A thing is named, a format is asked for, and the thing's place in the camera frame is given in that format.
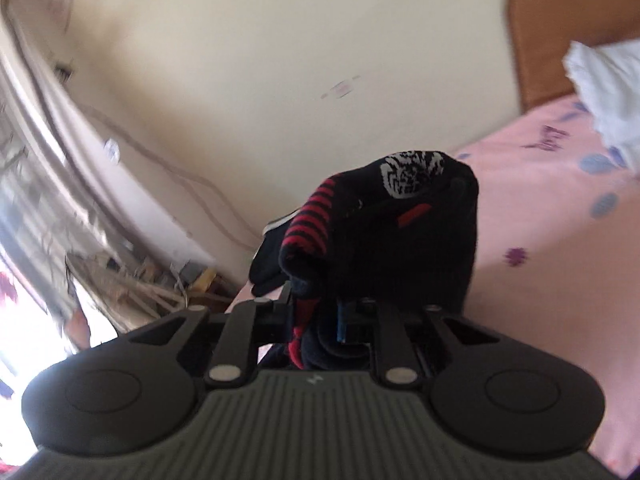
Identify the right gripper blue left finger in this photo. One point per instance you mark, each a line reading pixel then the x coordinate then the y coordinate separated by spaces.
pixel 248 326

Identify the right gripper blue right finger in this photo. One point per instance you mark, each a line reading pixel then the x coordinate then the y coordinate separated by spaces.
pixel 403 347

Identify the navy red patterned sweater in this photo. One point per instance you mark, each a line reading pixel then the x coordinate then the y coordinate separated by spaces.
pixel 400 230

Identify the black folded garment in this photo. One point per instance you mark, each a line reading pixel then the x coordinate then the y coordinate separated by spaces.
pixel 265 273

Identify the pink floral bed sheet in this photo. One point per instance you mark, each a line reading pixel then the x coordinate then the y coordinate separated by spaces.
pixel 558 259

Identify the white folded garment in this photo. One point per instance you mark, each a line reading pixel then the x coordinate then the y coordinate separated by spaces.
pixel 606 79

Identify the brown mesh cushion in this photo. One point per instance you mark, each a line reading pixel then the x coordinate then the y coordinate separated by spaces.
pixel 541 31

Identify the small wall sticker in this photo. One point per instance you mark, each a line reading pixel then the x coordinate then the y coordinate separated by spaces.
pixel 341 89

